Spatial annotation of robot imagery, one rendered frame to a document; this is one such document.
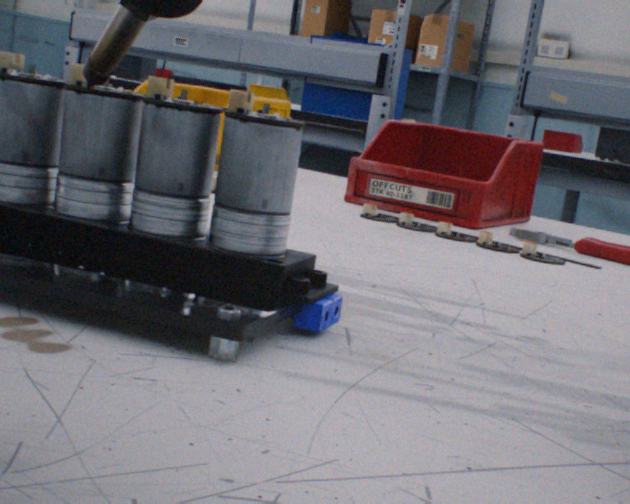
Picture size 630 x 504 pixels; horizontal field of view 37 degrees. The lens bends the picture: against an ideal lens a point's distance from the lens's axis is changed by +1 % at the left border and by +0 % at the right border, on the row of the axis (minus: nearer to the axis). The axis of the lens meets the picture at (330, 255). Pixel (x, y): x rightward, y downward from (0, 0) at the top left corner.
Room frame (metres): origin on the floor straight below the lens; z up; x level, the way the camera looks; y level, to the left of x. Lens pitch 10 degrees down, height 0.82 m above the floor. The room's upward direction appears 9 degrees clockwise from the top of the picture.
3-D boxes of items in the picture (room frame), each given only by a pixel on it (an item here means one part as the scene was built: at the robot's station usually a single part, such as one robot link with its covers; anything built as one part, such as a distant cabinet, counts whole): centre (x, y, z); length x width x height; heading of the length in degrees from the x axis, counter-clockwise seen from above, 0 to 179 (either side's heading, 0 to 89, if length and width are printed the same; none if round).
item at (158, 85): (0.30, 0.06, 0.82); 0.01 x 0.01 x 0.01; 73
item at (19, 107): (0.31, 0.11, 0.79); 0.02 x 0.02 x 0.05
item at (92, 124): (0.30, 0.08, 0.79); 0.02 x 0.02 x 0.05
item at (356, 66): (3.22, 0.49, 0.90); 1.30 x 0.06 x 0.12; 61
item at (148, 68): (3.59, 0.84, 0.80); 0.15 x 0.12 x 0.10; 171
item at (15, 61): (0.32, 0.11, 0.82); 0.01 x 0.01 x 0.01; 73
